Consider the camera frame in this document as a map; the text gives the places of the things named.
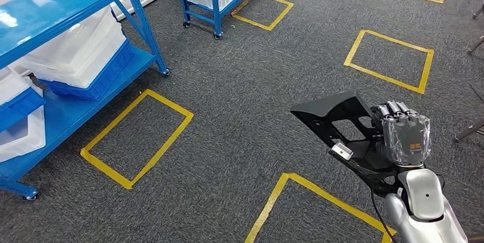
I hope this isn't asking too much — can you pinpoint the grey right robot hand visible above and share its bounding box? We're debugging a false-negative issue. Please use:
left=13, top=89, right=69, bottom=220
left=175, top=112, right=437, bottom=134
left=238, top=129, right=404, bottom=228
left=370, top=100, right=433, bottom=167

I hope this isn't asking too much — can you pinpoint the long black plastic part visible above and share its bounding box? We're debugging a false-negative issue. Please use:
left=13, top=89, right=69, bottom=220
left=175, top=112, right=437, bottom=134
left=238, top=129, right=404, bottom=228
left=290, top=90, right=402, bottom=199

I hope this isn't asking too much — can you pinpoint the blue metal shelf rack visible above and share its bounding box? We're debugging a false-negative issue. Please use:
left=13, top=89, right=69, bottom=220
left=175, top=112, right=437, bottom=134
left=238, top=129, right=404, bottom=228
left=0, top=0, right=171, bottom=201

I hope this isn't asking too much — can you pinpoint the blue wheeled cart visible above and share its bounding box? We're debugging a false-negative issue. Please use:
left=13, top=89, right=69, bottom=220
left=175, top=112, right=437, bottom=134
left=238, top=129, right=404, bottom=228
left=173, top=0, right=283, bottom=41

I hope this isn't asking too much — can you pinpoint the blue plastic crate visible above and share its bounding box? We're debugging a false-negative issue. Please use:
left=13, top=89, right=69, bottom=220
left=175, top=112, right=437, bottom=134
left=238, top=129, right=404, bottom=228
left=38, top=39, right=136, bottom=102

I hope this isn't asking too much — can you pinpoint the clear white plastic bin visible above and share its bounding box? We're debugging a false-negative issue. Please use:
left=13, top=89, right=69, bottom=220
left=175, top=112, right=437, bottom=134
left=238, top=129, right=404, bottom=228
left=0, top=106, right=47, bottom=163

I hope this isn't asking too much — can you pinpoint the blue plastic bin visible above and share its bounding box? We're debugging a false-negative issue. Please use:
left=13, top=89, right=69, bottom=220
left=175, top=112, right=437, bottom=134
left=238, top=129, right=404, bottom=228
left=0, top=86, right=46, bottom=133

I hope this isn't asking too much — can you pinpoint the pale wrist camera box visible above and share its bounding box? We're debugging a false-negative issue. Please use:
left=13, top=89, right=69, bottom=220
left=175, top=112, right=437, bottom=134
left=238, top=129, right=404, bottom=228
left=329, top=142, right=354, bottom=161

